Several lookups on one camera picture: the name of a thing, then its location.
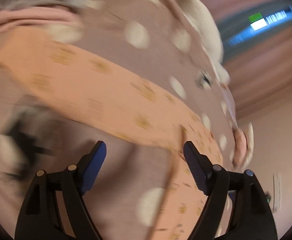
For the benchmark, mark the teal curtain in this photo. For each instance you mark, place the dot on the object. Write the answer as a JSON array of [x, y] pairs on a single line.
[[244, 30]]

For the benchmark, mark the folded cream white garment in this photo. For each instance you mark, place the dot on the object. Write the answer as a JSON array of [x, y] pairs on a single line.
[[249, 134]]

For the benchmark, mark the white wall socket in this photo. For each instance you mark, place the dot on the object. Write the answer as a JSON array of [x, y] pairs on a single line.
[[277, 192]]

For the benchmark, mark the white goose plush toy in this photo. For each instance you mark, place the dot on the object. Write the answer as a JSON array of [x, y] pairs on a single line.
[[202, 21]]

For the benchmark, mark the pink curtain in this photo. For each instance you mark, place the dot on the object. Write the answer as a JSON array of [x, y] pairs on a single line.
[[261, 75]]

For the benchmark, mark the mauve polka dot blanket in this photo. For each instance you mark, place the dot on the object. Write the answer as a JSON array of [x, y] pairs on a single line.
[[126, 199]]

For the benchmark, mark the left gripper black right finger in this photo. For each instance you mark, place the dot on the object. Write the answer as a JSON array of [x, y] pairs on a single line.
[[251, 216]]

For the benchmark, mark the peach cartoon print shirt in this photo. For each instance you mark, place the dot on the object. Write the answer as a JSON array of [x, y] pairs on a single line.
[[151, 87]]

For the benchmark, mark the light pink folded garment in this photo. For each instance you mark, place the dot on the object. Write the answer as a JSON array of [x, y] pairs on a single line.
[[38, 16]]

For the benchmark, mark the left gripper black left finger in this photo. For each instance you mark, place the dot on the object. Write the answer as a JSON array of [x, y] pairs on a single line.
[[53, 207]]

